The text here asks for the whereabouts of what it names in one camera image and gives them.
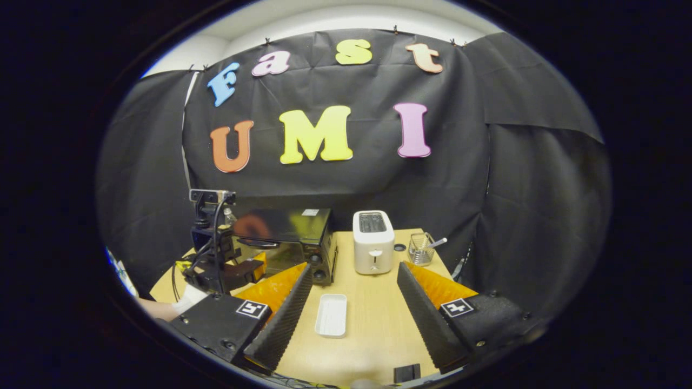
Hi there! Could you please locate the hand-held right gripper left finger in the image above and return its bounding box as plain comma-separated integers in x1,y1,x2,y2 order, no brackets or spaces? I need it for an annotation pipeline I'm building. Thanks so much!
169,263,314,373

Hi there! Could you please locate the white toaster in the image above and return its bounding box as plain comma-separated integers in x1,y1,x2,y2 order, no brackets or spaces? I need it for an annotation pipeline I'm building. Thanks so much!
352,210,396,276

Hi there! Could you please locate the wire mesh basket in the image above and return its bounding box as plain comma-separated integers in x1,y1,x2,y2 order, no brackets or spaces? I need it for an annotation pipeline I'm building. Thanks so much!
408,232,436,267

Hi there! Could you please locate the black electric oven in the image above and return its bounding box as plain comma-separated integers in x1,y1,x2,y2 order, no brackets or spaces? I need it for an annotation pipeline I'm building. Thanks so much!
232,207,339,286

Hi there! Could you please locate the black cable bundle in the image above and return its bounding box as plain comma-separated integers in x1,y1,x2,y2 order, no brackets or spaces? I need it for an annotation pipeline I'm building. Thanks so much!
171,199,230,301

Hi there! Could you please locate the black backdrop cloth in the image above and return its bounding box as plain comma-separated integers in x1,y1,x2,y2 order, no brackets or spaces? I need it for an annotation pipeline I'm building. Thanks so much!
96,28,613,320

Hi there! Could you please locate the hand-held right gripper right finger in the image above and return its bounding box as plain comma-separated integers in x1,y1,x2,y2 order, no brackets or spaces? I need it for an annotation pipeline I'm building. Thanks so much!
396,261,545,375

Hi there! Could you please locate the white rectangular tray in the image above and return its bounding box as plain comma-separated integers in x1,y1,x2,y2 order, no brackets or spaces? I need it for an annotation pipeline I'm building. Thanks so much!
314,293,348,339

